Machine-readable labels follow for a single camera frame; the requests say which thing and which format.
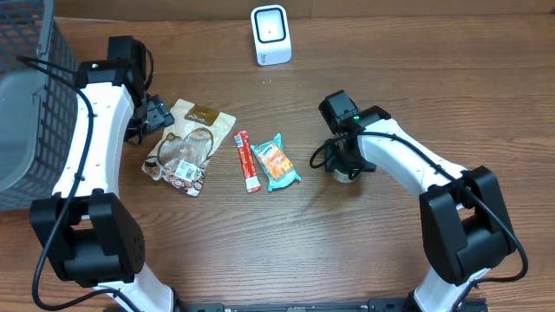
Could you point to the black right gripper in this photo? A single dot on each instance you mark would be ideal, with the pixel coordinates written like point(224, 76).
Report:
point(340, 162)

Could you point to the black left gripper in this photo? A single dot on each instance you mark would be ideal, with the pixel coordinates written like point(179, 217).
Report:
point(159, 114)

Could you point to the green lid jar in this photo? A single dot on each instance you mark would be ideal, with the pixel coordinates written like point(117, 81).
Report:
point(343, 176)

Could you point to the beige brown snack pouch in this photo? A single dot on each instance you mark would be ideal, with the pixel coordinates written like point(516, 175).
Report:
point(186, 147)

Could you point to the teal orange cracker packet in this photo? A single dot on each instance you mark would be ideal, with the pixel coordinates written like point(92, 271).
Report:
point(276, 165)

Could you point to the red white stick packet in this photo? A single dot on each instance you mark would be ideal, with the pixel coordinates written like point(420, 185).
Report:
point(244, 151)

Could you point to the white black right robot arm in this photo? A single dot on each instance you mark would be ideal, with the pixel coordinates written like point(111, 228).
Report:
point(465, 227)

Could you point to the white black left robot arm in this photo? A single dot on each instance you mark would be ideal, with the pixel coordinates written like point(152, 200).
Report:
point(87, 234)

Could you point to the white barcode scanner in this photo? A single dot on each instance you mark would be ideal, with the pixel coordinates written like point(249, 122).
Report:
point(271, 35)

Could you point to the grey plastic mesh basket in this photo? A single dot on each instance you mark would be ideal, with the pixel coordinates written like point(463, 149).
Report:
point(37, 112)

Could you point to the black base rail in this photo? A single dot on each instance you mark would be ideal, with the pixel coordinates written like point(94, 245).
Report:
point(295, 307)

